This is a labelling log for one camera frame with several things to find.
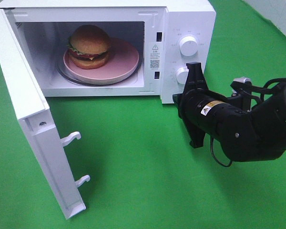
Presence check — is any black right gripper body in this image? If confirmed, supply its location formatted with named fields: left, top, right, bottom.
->
left=173, top=89, right=231, bottom=134

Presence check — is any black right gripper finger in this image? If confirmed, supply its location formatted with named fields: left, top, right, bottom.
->
left=179, top=115, right=205, bottom=148
left=185, top=62, right=209, bottom=92

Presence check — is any white dial knob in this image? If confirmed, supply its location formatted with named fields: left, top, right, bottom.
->
left=179, top=35, right=198, bottom=57
left=176, top=67, right=189, bottom=84

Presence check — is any pink round plate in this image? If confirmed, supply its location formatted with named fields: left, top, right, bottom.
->
left=63, top=38, right=139, bottom=85

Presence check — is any burger with lettuce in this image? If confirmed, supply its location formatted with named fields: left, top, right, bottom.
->
left=68, top=25, right=111, bottom=69

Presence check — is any white microwave door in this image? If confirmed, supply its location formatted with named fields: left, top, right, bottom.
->
left=0, top=9, right=90, bottom=219

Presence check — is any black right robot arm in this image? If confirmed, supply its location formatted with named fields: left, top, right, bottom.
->
left=173, top=62, right=286, bottom=162

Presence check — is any green table cloth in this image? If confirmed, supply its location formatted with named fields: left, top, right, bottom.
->
left=0, top=0, right=286, bottom=229

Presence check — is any white microwave oven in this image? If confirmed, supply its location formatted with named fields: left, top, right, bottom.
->
left=0, top=0, right=216, bottom=104

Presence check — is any glass microwave turntable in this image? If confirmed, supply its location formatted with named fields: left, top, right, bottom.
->
left=56, top=60, right=144, bottom=87

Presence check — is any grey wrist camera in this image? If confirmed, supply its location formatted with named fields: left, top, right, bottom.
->
left=231, top=77, right=252, bottom=94

